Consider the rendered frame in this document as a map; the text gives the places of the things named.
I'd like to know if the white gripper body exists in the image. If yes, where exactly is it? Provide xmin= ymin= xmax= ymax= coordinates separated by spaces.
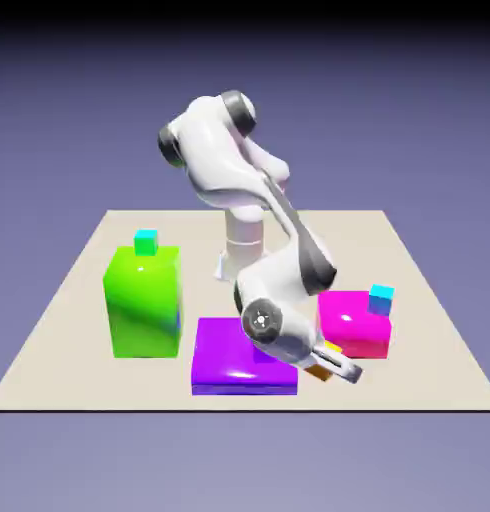
xmin=307 ymin=344 xmax=364 ymax=386

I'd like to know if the small orange cube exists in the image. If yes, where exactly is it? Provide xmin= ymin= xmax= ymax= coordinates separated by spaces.
xmin=304 ymin=340 xmax=344 ymax=383

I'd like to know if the small blue cube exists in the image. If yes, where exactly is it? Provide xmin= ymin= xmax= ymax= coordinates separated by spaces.
xmin=367 ymin=283 xmax=395 ymax=319

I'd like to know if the small cyan cube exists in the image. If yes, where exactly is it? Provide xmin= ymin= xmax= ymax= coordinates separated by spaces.
xmin=133 ymin=228 xmax=159 ymax=257

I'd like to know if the large pink box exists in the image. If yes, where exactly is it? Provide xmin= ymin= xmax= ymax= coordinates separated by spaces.
xmin=316 ymin=289 xmax=393 ymax=360

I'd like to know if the large purple box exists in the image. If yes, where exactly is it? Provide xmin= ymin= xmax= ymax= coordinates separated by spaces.
xmin=191 ymin=316 xmax=299 ymax=397

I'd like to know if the large green box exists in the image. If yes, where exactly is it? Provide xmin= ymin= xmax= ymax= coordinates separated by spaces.
xmin=102 ymin=244 xmax=182 ymax=360

